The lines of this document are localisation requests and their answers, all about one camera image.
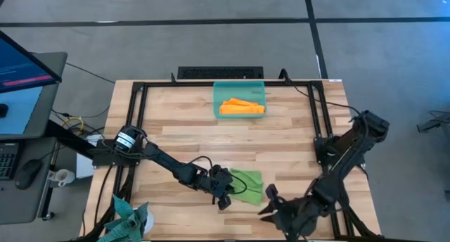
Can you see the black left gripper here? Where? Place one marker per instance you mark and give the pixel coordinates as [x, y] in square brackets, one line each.
[216, 182]

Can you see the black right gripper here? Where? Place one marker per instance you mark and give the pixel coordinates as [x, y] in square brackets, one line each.
[299, 217]

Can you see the green microfiber towel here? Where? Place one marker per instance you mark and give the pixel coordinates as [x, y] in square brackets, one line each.
[253, 187]

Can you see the orange microfiber towel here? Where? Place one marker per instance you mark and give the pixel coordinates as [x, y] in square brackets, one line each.
[242, 109]

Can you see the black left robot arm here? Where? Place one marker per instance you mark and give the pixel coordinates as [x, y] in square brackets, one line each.
[168, 161]

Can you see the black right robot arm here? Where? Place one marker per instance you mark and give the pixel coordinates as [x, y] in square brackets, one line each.
[337, 168]

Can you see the teal plastic basket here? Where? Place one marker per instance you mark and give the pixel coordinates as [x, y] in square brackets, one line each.
[239, 90]

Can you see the white plant pot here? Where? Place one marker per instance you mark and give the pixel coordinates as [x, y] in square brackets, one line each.
[150, 221]

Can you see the green artificial plant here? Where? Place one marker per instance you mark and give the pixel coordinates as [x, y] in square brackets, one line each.
[126, 221]

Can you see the black keyboard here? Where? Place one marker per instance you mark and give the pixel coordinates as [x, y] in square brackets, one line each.
[7, 161]
[219, 73]

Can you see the white box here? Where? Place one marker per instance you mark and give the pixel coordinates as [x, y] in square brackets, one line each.
[84, 164]

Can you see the white cup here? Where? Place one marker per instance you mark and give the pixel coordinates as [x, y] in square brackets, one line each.
[61, 177]

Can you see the black floor tripod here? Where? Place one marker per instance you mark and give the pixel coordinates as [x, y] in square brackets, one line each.
[434, 122]

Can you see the grey computer desk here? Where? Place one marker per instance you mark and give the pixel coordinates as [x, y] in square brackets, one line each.
[45, 105]

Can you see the black computer mouse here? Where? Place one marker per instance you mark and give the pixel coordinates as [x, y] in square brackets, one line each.
[3, 110]
[28, 173]

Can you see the blue-screen computer monitor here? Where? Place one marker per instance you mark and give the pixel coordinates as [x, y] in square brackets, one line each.
[21, 69]

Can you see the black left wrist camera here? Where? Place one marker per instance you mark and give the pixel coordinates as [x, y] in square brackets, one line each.
[229, 184]

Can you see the black aluminium table frame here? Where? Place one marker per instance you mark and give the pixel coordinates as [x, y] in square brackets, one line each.
[168, 83]

